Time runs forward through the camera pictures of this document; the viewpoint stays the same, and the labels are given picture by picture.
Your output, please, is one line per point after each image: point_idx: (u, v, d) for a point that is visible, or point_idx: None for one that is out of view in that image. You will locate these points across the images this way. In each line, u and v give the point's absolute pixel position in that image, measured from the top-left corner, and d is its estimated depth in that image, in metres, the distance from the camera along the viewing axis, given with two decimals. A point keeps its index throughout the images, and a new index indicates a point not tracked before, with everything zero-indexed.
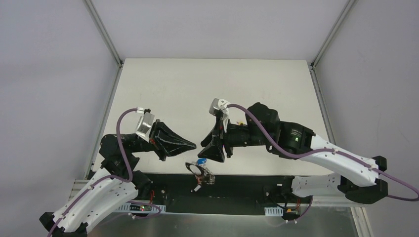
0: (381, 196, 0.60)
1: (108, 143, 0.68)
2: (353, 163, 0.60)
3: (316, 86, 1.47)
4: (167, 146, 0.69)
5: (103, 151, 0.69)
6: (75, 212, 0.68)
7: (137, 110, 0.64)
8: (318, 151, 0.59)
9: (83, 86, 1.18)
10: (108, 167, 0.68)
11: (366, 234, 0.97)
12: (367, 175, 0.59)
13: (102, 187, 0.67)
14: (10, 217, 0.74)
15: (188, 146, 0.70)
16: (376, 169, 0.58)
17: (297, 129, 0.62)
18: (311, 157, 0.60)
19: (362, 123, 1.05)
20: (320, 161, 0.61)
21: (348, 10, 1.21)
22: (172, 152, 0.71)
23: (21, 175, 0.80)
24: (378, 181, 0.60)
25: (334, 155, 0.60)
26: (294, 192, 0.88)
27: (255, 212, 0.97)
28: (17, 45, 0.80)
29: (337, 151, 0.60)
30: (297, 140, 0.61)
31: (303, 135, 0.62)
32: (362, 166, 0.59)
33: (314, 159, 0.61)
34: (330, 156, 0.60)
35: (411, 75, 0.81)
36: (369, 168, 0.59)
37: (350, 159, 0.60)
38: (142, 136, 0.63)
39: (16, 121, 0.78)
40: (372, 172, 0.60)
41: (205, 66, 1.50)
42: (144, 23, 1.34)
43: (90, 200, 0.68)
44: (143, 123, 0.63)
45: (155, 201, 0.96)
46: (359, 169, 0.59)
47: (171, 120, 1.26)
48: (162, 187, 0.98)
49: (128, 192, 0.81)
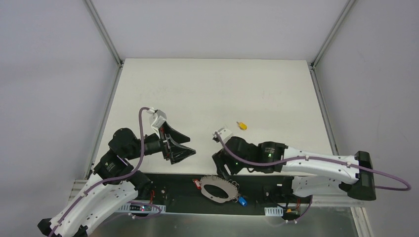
0: (372, 191, 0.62)
1: (121, 135, 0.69)
2: (328, 163, 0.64)
3: (316, 86, 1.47)
4: (174, 150, 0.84)
5: (113, 141, 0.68)
6: (71, 218, 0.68)
7: (149, 108, 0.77)
8: (290, 160, 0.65)
9: (83, 86, 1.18)
10: (101, 173, 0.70)
11: (366, 234, 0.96)
12: (346, 172, 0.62)
13: (96, 194, 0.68)
14: (10, 217, 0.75)
15: (190, 151, 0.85)
16: (353, 165, 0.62)
17: (273, 146, 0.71)
18: (286, 167, 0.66)
19: (363, 122, 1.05)
20: (299, 169, 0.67)
21: (348, 10, 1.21)
22: (178, 155, 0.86)
23: (21, 174, 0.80)
24: (359, 176, 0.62)
25: (307, 161, 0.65)
26: (294, 192, 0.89)
27: (255, 212, 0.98)
28: (17, 46, 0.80)
29: (309, 157, 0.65)
30: (270, 155, 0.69)
31: (276, 151, 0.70)
32: (339, 164, 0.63)
33: (293, 169, 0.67)
34: (305, 163, 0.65)
35: (411, 74, 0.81)
36: (347, 165, 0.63)
37: (325, 162, 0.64)
38: (156, 130, 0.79)
39: (15, 120, 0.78)
40: (351, 169, 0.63)
41: (205, 66, 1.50)
42: (144, 24, 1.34)
43: (86, 205, 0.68)
44: (159, 118, 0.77)
45: (154, 201, 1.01)
46: (337, 168, 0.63)
47: (170, 121, 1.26)
48: (162, 187, 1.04)
49: (127, 193, 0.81)
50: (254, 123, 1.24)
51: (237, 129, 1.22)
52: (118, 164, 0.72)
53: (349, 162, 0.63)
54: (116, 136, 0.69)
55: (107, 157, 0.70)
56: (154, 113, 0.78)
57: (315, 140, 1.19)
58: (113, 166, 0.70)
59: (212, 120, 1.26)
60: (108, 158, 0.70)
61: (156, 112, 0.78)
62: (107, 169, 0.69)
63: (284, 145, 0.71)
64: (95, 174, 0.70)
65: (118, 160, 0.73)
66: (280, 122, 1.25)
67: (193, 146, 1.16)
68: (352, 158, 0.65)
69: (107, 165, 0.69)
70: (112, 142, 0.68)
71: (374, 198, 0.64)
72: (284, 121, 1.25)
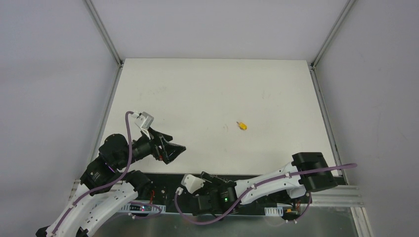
0: (326, 187, 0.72)
1: (114, 140, 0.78)
2: (272, 182, 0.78)
3: (316, 86, 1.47)
4: (167, 149, 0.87)
5: (104, 146, 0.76)
6: (64, 229, 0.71)
7: (133, 112, 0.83)
8: (243, 196, 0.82)
9: (83, 87, 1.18)
10: (87, 182, 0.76)
11: (365, 234, 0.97)
12: (290, 183, 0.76)
13: (84, 205, 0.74)
14: (10, 217, 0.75)
15: (181, 148, 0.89)
16: (289, 174, 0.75)
17: (226, 189, 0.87)
18: (244, 201, 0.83)
19: (362, 123, 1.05)
20: (256, 197, 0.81)
21: (348, 10, 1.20)
22: (171, 155, 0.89)
23: (21, 174, 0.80)
24: (302, 181, 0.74)
25: (255, 190, 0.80)
26: (291, 196, 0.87)
27: (255, 211, 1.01)
28: (15, 46, 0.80)
29: (254, 186, 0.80)
30: (227, 199, 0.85)
31: (230, 193, 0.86)
32: (281, 178, 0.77)
33: (248, 200, 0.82)
34: (254, 192, 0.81)
35: (412, 75, 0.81)
36: (287, 176, 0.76)
37: (269, 182, 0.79)
38: (145, 130, 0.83)
39: (14, 120, 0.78)
40: (292, 178, 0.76)
41: (205, 65, 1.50)
42: (144, 24, 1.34)
43: (75, 216, 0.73)
44: (146, 119, 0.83)
45: (154, 201, 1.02)
46: (282, 182, 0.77)
47: (170, 121, 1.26)
48: (162, 187, 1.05)
49: (127, 195, 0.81)
50: (254, 124, 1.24)
51: (237, 129, 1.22)
52: (104, 172, 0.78)
53: (287, 173, 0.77)
54: (108, 141, 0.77)
55: (93, 167, 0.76)
56: (138, 116, 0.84)
57: (314, 140, 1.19)
58: (99, 174, 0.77)
59: (212, 120, 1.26)
60: (93, 167, 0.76)
61: (141, 114, 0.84)
62: (93, 178, 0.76)
63: (233, 183, 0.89)
64: (81, 184, 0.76)
65: (104, 169, 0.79)
66: (281, 121, 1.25)
67: (193, 147, 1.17)
68: (291, 166, 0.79)
69: (93, 175, 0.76)
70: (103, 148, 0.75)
71: (335, 184, 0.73)
72: (283, 121, 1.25)
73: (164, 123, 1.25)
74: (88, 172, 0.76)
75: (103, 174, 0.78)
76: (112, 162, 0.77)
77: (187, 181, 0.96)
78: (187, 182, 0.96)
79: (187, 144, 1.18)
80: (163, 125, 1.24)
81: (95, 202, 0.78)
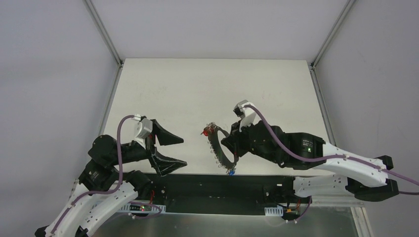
0: (390, 196, 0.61)
1: (101, 143, 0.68)
2: (362, 166, 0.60)
3: (316, 86, 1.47)
4: (162, 165, 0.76)
5: (93, 150, 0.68)
6: (63, 228, 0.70)
7: (134, 117, 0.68)
8: (331, 158, 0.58)
9: (83, 86, 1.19)
10: (86, 182, 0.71)
11: (366, 234, 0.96)
12: (378, 177, 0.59)
13: (83, 204, 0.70)
14: (12, 217, 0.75)
15: (180, 163, 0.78)
16: (386, 170, 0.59)
17: (308, 138, 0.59)
18: (323, 165, 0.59)
19: (362, 123, 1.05)
20: (332, 167, 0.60)
21: (348, 9, 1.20)
22: (166, 171, 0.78)
23: (22, 173, 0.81)
24: (388, 181, 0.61)
25: (346, 161, 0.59)
26: (297, 193, 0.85)
27: (255, 212, 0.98)
28: (17, 46, 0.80)
29: (349, 157, 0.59)
30: (309, 150, 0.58)
31: (313, 144, 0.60)
32: (373, 168, 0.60)
33: (326, 166, 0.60)
34: (343, 163, 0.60)
35: (411, 74, 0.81)
36: (379, 170, 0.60)
37: (360, 163, 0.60)
38: (140, 141, 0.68)
39: (16, 120, 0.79)
40: (381, 173, 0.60)
41: (205, 65, 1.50)
42: (144, 23, 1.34)
43: (74, 216, 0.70)
44: (142, 129, 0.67)
45: (154, 201, 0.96)
46: (370, 171, 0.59)
47: (170, 121, 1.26)
48: (162, 187, 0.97)
49: (127, 194, 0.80)
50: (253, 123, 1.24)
51: None
52: (103, 171, 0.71)
53: (383, 166, 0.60)
54: (97, 144, 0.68)
55: (90, 166, 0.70)
56: (138, 122, 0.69)
57: None
58: (97, 174, 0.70)
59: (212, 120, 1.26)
60: (92, 167, 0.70)
61: (141, 121, 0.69)
62: (91, 178, 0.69)
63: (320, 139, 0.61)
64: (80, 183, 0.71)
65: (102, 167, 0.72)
66: (281, 121, 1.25)
67: (193, 146, 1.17)
68: (379, 160, 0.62)
69: (91, 175, 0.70)
70: (92, 151, 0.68)
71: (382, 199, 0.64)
72: (283, 120, 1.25)
73: (164, 123, 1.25)
74: (87, 172, 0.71)
75: (102, 174, 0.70)
76: (105, 164, 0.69)
77: (248, 107, 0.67)
78: (246, 111, 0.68)
79: (187, 144, 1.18)
80: (163, 125, 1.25)
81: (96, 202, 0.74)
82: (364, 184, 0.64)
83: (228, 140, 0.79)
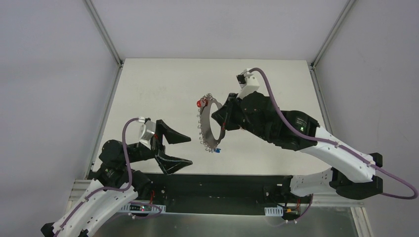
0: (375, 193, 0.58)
1: (110, 149, 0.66)
2: (352, 158, 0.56)
3: (316, 86, 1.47)
4: (167, 164, 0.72)
5: (103, 155, 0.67)
6: (72, 223, 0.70)
7: (138, 119, 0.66)
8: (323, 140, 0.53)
9: (83, 86, 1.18)
10: (101, 178, 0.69)
11: (366, 234, 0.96)
12: (365, 172, 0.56)
13: (96, 200, 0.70)
14: (12, 217, 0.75)
15: (185, 163, 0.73)
16: (375, 166, 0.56)
17: (303, 117, 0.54)
18: (313, 148, 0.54)
19: (362, 123, 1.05)
20: (321, 152, 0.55)
21: (348, 9, 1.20)
22: (171, 170, 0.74)
23: (23, 174, 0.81)
24: (374, 177, 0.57)
25: (337, 148, 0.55)
26: (292, 191, 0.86)
27: (255, 211, 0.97)
28: (17, 46, 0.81)
29: (341, 145, 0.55)
30: (302, 130, 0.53)
31: (307, 125, 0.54)
32: (361, 162, 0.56)
33: (314, 150, 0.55)
34: (333, 149, 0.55)
35: (411, 74, 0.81)
36: (368, 165, 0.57)
37: (351, 154, 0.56)
38: (145, 143, 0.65)
39: (17, 120, 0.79)
40: (370, 168, 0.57)
41: (204, 65, 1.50)
42: (144, 23, 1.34)
43: (83, 213, 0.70)
44: (145, 132, 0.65)
45: (154, 201, 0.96)
46: (358, 164, 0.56)
47: (170, 121, 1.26)
48: (162, 187, 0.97)
49: (127, 195, 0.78)
50: None
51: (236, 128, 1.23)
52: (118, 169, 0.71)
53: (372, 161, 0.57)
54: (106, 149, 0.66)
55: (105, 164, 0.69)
56: (143, 124, 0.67)
57: None
58: (112, 172, 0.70)
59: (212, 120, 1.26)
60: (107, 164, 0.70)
61: (146, 123, 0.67)
62: (107, 176, 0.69)
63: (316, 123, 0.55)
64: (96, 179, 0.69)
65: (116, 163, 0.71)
66: None
67: (194, 146, 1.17)
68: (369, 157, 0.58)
69: (106, 172, 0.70)
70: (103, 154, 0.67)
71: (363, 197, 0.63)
72: None
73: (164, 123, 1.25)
74: (103, 169, 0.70)
75: (117, 171, 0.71)
76: (117, 165, 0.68)
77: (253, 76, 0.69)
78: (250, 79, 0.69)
79: (187, 144, 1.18)
80: None
81: (105, 198, 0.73)
82: (349, 178, 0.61)
83: (219, 113, 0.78)
